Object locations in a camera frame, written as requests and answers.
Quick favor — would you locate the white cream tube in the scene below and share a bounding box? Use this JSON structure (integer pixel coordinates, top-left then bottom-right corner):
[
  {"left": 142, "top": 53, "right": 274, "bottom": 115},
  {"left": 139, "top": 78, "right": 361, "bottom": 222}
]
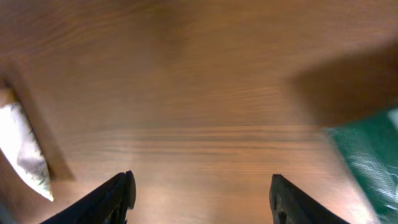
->
[{"left": 1, "top": 88, "right": 53, "bottom": 202}]

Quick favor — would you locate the green 3M wipes packet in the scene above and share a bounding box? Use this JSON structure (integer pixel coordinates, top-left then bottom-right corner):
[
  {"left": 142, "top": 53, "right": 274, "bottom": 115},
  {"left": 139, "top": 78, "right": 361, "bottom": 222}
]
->
[{"left": 325, "top": 108, "right": 397, "bottom": 223}]

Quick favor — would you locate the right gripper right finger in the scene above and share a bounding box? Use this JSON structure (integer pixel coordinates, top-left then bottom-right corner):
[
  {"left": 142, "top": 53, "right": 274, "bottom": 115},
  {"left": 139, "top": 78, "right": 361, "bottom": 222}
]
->
[{"left": 269, "top": 174, "right": 348, "bottom": 224}]

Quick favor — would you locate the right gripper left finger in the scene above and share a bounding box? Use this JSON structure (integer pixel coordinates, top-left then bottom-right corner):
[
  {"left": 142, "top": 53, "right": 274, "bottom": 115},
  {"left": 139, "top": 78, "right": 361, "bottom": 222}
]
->
[{"left": 42, "top": 171, "right": 136, "bottom": 224}]

